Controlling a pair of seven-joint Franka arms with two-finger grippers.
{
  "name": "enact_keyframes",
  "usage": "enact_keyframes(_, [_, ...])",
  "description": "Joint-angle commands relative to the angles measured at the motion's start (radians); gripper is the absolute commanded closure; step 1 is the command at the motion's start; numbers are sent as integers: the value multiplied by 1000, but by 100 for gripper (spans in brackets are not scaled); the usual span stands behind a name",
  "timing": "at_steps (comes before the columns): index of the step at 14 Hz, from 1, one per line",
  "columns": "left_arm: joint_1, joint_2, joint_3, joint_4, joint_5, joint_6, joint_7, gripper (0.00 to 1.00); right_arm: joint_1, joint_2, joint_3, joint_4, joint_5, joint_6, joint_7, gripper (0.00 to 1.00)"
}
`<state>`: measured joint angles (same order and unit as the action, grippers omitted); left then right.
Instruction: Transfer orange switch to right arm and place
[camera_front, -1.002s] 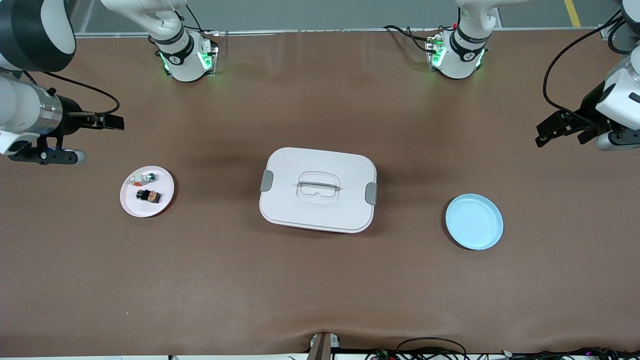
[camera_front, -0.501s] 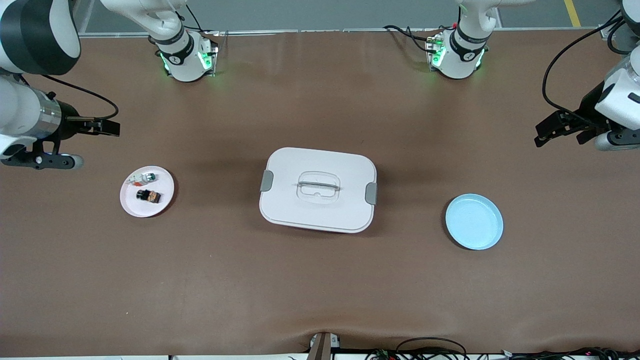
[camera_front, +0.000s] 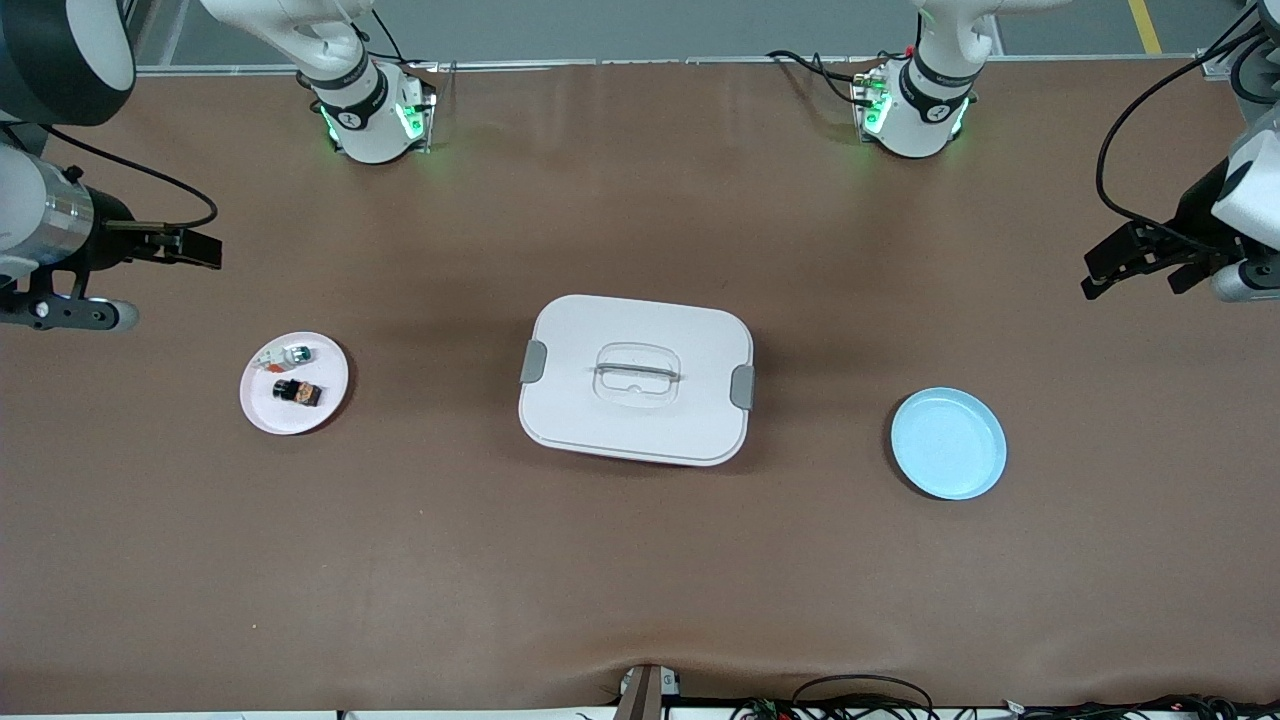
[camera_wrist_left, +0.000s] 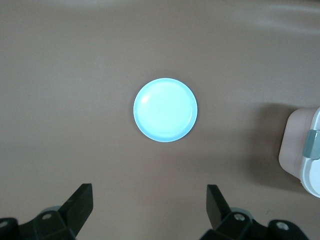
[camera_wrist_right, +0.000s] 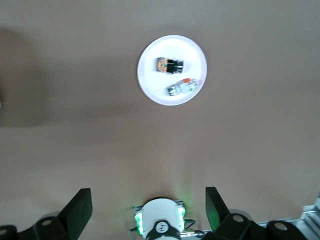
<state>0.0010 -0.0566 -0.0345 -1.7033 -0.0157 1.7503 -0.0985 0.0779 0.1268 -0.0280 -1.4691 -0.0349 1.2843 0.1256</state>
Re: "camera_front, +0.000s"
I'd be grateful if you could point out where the pink round plate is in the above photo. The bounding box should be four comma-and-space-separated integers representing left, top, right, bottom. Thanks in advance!
239, 331, 350, 436

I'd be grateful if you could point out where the light blue round plate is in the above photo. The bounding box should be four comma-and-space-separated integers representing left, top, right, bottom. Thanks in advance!
890, 387, 1008, 501

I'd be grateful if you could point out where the white lidded storage box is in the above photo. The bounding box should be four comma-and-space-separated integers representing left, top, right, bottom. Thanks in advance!
518, 294, 755, 468

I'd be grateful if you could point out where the brown table mat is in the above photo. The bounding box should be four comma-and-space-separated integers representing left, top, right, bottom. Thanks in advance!
0, 58, 1280, 713

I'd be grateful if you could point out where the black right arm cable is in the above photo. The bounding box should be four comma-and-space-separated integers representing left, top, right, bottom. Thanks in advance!
30, 122, 219, 233

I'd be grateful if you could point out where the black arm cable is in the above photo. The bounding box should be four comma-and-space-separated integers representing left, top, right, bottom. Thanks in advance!
30, 122, 219, 233
1095, 0, 1280, 256

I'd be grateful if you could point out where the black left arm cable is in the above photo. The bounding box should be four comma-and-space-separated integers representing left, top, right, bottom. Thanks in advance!
1095, 0, 1280, 256

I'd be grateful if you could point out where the white green switch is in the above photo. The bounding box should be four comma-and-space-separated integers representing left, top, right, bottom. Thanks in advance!
252, 344, 317, 375

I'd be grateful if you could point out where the aluminium frame post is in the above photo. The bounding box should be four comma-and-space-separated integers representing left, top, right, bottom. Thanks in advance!
1200, 0, 1280, 79

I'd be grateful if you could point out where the black base power cable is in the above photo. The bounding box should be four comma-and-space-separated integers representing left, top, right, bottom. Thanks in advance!
767, 48, 881, 106

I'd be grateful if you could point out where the black cable bundle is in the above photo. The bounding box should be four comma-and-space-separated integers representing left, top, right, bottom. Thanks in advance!
730, 693, 1280, 720

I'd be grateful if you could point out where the black looped cable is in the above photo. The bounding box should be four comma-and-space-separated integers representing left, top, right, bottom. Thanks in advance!
790, 674, 937, 717

